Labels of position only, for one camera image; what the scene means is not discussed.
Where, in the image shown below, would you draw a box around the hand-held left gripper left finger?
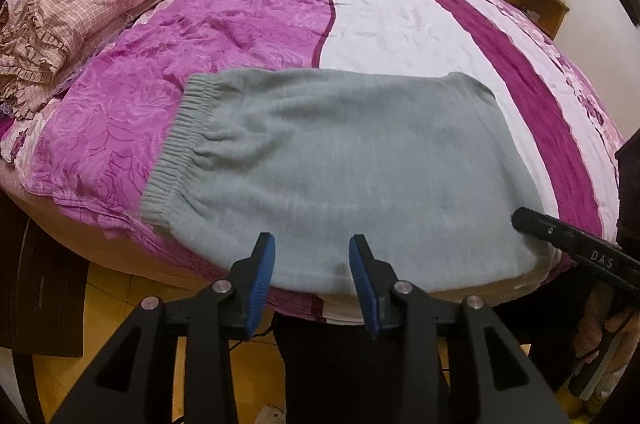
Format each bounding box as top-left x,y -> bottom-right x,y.
50,232 -> 277,424

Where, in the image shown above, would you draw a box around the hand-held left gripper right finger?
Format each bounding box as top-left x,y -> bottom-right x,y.
348,234 -> 571,424

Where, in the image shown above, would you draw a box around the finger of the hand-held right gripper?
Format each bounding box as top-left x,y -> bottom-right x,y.
511,206 -> 586,257

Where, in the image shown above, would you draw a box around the grey knit pants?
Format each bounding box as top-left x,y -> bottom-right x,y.
141,69 -> 556,295

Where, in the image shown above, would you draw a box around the person's right hand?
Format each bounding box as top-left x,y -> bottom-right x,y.
575,291 -> 636,365

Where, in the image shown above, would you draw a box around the person's legs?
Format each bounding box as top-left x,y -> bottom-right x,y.
272,309 -> 451,424

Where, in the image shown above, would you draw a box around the white paper scrap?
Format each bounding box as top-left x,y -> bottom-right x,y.
255,405 -> 288,424

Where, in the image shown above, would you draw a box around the dark wooden nightstand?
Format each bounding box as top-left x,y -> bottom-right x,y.
0,194 -> 88,357

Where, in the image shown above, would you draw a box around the purple striped floral blanket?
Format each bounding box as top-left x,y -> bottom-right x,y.
0,0 -> 626,325

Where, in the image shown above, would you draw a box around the pink checked pillow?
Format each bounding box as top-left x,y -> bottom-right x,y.
0,0 -> 221,122

